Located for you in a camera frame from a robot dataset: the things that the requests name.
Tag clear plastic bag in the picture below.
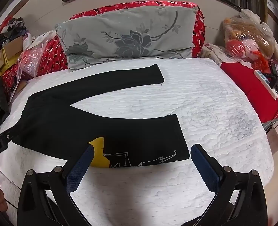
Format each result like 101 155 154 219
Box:
18 31 57 79

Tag red floral quilt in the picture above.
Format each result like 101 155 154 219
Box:
1 1 206 99

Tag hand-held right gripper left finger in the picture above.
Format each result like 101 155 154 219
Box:
17 144 94 226

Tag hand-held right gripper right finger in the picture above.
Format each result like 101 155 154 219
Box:
188 144 269 226

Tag white lace cloth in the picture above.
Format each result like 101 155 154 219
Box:
201 43 254 70

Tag grey floral pillow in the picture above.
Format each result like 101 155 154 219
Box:
55 6 199 73

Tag cardboard box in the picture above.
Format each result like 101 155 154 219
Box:
0 34 31 76

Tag pile of clothes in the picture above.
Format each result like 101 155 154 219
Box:
0 18 27 43

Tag white quilted bed cover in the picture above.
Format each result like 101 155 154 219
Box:
0 58 274 226

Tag plastic bag of plush toys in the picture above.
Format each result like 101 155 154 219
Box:
224 9 278 71

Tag black pants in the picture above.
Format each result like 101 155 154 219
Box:
12 63 190 169

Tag black cable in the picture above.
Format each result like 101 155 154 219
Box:
268 63 278 90

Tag white power strip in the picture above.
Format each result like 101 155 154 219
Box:
254 69 278 99

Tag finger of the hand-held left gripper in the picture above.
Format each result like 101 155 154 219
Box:
0 123 22 147

